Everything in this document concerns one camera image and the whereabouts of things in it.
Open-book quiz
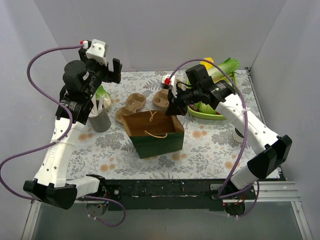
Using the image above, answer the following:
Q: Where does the brown green paper bag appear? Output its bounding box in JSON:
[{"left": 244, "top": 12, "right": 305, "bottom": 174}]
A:
[{"left": 122, "top": 110, "right": 185, "bottom": 159}]

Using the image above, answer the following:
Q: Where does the brown pulp cup carrier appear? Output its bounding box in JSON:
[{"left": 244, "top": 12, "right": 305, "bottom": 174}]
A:
[{"left": 115, "top": 93, "right": 147, "bottom": 124}]

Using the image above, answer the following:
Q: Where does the white paper coffee cup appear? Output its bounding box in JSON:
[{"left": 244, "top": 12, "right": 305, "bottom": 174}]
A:
[{"left": 232, "top": 132, "right": 244, "bottom": 147}]

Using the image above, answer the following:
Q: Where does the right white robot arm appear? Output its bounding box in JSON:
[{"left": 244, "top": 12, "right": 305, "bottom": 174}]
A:
[{"left": 161, "top": 64, "right": 293, "bottom": 199}]

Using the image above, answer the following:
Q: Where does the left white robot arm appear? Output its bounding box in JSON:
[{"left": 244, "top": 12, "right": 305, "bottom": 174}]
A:
[{"left": 23, "top": 58, "right": 122, "bottom": 210}]

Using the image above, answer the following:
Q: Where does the small bok choy toy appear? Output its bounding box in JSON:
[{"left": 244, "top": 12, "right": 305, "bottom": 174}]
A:
[{"left": 95, "top": 85, "right": 112, "bottom": 111}]

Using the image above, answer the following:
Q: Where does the green plastic basket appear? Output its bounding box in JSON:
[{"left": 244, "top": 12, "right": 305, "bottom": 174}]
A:
[{"left": 187, "top": 103, "right": 226, "bottom": 121}]

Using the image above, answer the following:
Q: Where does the yellow leafy vegetable toy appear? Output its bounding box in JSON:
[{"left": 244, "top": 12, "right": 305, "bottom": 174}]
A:
[{"left": 200, "top": 57, "right": 214, "bottom": 70}]

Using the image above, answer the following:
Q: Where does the grey straw holder cup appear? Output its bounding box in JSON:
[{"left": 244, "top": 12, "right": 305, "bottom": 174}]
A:
[{"left": 88, "top": 108, "right": 111, "bottom": 133}]

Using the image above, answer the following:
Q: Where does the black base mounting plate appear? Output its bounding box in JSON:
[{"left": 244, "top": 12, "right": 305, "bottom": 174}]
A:
[{"left": 77, "top": 179, "right": 258, "bottom": 211}]

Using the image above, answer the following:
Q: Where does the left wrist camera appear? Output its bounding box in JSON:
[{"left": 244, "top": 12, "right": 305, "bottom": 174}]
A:
[{"left": 85, "top": 39, "right": 108, "bottom": 66}]

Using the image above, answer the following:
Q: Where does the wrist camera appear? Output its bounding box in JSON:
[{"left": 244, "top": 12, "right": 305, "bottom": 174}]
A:
[
  {"left": 85, "top": 39, "right": 108, "bottom": 66},
  {"left": 161, "top": 74, "right": 177, "bottom": 98}
]

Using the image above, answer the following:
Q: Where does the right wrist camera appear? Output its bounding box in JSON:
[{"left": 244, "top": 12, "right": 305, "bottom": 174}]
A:
[{"left": 161, "top": 74, "right": 177, "bottom": 98}]

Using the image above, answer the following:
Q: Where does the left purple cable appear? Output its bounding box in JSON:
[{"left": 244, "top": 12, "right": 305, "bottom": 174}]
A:
[{"left": 0, "top": 42, "right": 126, "bottom": 228}]

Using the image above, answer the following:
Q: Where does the purple cable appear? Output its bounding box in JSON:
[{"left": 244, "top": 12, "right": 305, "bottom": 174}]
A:
[
  {"left": 0, "top": 42, "right": 126, "bottom": 228},
  {"left": 169, "top": 58, "right": 261, "bottom": 218}
]

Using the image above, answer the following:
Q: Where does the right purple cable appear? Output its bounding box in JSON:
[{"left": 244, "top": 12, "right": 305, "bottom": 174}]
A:
[{"left": 169, "top": 58, "right": 261, "bottom": 218}]

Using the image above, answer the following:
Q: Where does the aluminium frame rail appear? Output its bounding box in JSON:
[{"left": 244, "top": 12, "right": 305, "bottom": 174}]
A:
[{"left": 22, "top": 181, "right": 312, "bottom": 240}]

